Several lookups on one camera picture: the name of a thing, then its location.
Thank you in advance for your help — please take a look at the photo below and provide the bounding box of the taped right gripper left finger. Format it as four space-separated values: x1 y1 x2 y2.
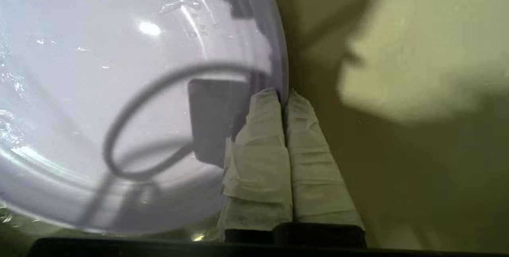
218 89 293 242

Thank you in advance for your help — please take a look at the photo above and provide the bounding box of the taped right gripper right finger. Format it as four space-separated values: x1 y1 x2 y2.
285 91 365 238

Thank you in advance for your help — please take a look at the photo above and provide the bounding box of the purple round plate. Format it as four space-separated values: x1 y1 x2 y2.
0 0 289 235

